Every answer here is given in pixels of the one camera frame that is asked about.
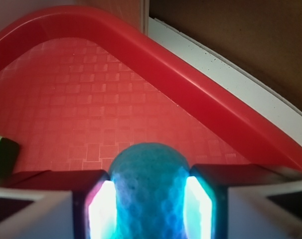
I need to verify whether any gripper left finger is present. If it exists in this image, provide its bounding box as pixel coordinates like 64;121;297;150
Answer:
0;170;116;239

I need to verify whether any green rectangular block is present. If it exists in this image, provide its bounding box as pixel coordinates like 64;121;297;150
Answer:
0;136;20;179

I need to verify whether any brown cardboard panel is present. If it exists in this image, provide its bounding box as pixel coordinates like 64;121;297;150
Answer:
150;0;302;111

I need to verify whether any blue textured ball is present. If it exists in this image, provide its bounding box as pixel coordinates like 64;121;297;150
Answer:
109;143;189;239

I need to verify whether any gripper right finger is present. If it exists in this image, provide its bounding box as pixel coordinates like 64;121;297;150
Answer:
184;164;302;239

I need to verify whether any red plastic tray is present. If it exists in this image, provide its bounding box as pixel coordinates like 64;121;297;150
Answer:
0;6;302;172

